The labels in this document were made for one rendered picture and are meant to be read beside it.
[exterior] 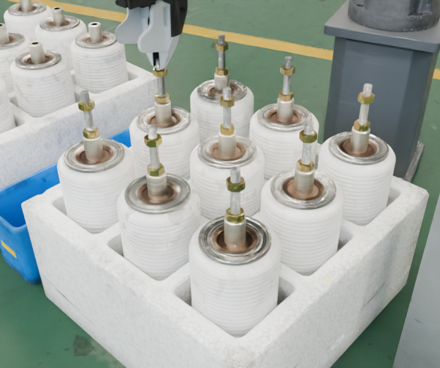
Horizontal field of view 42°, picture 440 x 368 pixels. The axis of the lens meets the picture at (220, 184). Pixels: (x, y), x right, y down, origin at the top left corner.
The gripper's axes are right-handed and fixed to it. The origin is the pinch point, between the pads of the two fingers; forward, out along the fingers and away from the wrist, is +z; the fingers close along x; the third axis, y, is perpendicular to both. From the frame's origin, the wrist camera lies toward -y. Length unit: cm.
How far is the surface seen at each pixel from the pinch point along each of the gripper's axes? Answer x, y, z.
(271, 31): -49, -86, 34
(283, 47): -39, -79, 34
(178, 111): -0.1, -2.4, 9.2
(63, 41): -37.8, -8.8, 11.0
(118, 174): 4.8, 12.5, 10.1
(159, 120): 0.4, 1.6, 8.7
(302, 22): -47, -99, 34
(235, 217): 24.3, 12.9, 5.7
